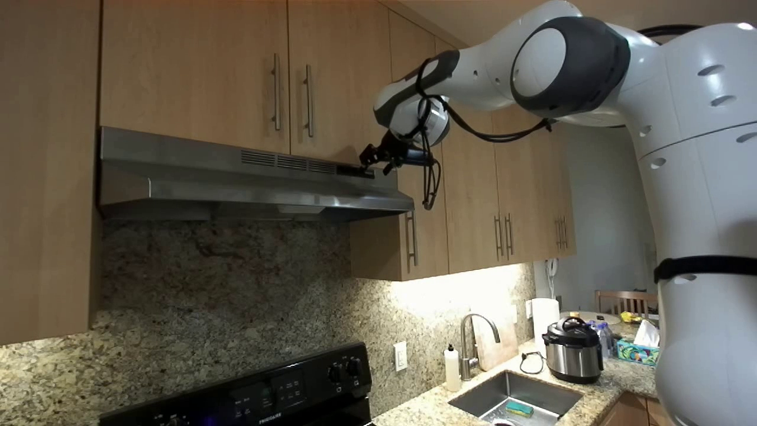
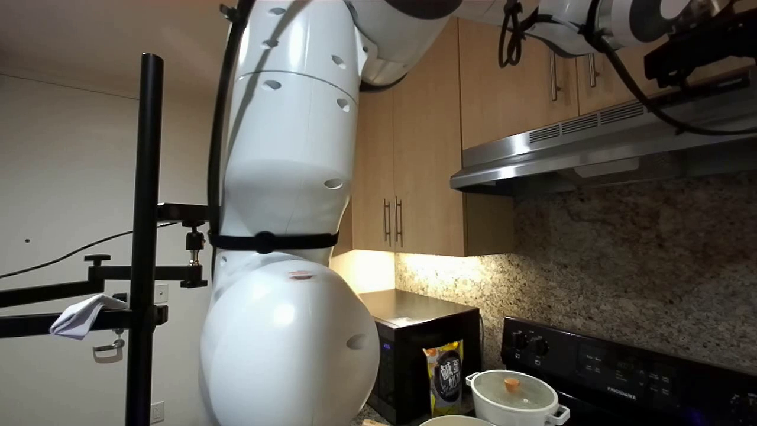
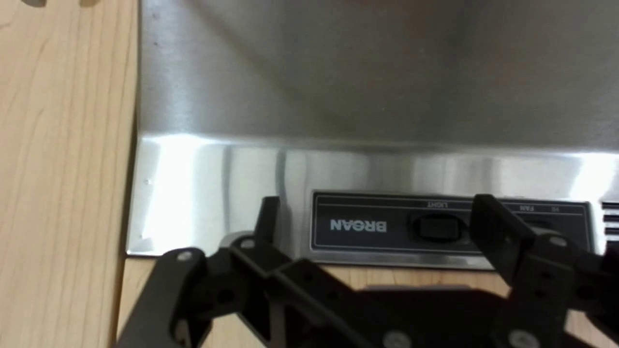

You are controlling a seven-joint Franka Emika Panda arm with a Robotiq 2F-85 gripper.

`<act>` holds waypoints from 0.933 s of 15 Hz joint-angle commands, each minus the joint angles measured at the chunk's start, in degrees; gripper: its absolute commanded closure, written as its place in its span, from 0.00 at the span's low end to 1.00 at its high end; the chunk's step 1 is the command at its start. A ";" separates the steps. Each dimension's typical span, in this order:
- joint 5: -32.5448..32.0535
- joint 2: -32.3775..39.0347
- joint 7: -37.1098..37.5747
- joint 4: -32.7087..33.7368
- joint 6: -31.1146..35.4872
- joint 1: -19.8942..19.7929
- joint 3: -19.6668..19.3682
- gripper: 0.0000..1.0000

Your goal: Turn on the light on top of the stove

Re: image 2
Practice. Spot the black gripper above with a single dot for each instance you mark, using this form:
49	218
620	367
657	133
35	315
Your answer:
682	59

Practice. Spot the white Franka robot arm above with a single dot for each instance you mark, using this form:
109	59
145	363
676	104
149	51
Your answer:
284	142

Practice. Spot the black stove control console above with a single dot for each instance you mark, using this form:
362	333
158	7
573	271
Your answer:
629	380

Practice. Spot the stainless steel range hood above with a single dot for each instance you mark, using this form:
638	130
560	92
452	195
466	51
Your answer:
552	155

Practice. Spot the glass lid wooden knob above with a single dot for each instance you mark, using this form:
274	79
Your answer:
512	387

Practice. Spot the black microwave oven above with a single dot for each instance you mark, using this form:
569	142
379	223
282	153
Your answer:
427	315

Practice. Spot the white cooking pot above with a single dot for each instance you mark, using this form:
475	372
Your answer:
512	415

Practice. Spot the yellow black snack bag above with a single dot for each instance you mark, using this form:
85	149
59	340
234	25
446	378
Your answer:
446	380

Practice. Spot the white bowl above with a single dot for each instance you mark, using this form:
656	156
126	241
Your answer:
452	421

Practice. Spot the white crumpled cloth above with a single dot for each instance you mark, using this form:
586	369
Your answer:
78	315

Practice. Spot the two-door wooden wall cabinet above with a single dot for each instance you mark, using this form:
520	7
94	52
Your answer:
504	102

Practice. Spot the tall wooden wall cabinet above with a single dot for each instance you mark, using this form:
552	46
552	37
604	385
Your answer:
427	156

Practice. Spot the black camera stand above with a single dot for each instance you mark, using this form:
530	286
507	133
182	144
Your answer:
145	156

